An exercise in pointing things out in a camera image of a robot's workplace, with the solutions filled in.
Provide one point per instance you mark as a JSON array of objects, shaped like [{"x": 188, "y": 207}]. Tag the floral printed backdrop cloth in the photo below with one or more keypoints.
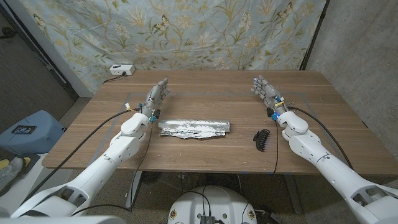
[{"x": 186, "y": 34}]

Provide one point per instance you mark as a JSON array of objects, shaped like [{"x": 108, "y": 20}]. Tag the grey sneaker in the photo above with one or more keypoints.
[{"x": 11, "y": 174}]

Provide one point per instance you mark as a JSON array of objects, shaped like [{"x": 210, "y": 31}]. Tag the yellow foot pedal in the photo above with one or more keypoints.
[
  {"x": 28, "y": 161},
  {"x": 3, "y": 164}
]

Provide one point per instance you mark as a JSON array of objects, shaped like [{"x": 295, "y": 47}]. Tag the aluminum foil roll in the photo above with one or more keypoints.
[{"x": 194, "y": 127}]

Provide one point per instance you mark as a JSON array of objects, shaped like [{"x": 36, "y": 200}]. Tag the black claw hair clip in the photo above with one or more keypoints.
[{"x": 261, "y": 140}]

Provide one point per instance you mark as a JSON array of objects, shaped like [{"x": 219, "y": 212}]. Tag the white power outlet box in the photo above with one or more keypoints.
[{"x": 122, "y": 69}]

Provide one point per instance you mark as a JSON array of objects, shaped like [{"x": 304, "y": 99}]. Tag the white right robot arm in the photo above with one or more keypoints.
[{"x": 329, "y": 168}]

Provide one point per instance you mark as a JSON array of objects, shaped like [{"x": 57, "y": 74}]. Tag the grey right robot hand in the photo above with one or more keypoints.
[{"x": 270, "y": 96}]

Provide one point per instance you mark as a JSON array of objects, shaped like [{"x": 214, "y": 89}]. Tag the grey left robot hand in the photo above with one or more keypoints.
[{"x": 154, "y": 101}]

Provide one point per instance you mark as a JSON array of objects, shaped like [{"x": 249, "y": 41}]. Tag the black backdrop pole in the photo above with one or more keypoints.
[{"x": 314, "y": 34}]

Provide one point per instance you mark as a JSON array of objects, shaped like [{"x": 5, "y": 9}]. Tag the black label card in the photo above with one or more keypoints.
[{"x": 24, "y": 129}]

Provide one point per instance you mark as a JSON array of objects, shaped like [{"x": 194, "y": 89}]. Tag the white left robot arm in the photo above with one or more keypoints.
[{"x": 102, "y": 165}]

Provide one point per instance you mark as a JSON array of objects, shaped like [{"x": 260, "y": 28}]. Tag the grey metal table leg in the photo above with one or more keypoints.
[
  {"x": 293, "y": 196},
  {"x": 133, "y": 189}
]

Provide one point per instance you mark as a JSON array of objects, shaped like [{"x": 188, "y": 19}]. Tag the blue plastic storage bin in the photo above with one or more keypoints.
[{"x": 34, "y": 140}]

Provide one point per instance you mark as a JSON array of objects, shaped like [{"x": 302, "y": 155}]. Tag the white robot torso rim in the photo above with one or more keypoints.
[{"x": 62, "y": 220}]

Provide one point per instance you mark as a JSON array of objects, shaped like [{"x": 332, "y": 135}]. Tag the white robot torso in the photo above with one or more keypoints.
[{"x": 213, "y": 203}]

